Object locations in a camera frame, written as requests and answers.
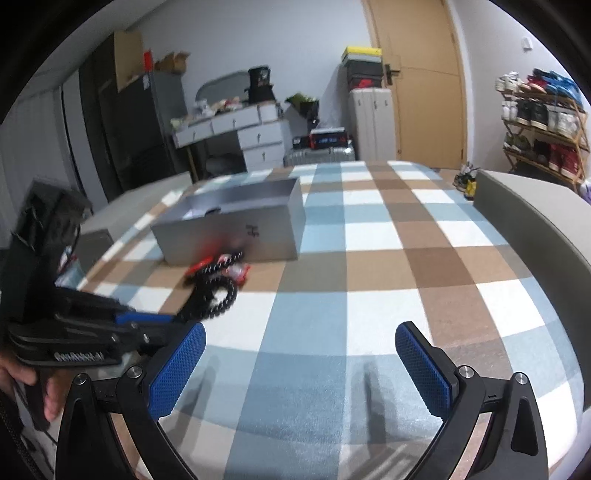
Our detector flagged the person's left hand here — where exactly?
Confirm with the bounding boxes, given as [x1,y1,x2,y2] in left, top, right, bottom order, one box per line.
[0,352,75,422]

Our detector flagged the black red box on suitcase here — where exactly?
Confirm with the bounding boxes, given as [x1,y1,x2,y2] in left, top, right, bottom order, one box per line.
[308,127,349,150]

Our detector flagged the white upright suitcase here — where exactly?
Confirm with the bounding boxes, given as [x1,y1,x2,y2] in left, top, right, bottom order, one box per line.
[349,88,398,162]

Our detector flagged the wooden shoe rack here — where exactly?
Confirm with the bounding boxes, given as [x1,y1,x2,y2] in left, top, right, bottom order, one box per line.
[495,69,590,192]

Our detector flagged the wooden door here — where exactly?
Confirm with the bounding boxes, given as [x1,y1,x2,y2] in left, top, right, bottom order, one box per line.
[367,0,466,169]

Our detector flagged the grey rectangular storage box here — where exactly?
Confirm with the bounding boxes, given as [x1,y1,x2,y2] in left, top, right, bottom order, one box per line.
[151,178,305,266]

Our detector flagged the plaid bed blanket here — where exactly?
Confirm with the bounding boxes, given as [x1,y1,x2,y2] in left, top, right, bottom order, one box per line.
[75,159,585,480]

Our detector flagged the stacked shoe boxes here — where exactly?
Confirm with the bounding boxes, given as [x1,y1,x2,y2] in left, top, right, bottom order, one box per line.
[342,46,384,91]

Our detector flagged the white dressing desk with drawers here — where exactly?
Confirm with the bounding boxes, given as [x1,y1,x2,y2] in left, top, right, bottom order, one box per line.
[170,70,293,172]

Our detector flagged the grey right bed frame edge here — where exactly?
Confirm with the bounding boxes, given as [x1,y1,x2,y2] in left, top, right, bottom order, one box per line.
[474,168,591,319]

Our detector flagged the dark wardrobe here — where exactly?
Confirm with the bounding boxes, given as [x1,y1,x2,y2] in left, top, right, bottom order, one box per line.
[78,30,190,201]

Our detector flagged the silver aluminium suitcase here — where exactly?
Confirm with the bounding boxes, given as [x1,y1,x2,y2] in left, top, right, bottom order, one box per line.
[283,146,356,167]

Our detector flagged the flower bouquet black wrap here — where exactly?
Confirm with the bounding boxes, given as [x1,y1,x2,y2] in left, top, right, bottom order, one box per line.
[286,92,320,125]

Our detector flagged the black beaded bracelet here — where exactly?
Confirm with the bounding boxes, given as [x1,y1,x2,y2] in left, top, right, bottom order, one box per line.
[177,250,246,322]

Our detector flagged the black top hat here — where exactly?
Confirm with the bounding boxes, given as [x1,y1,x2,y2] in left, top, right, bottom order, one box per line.
[246,65,276,104]

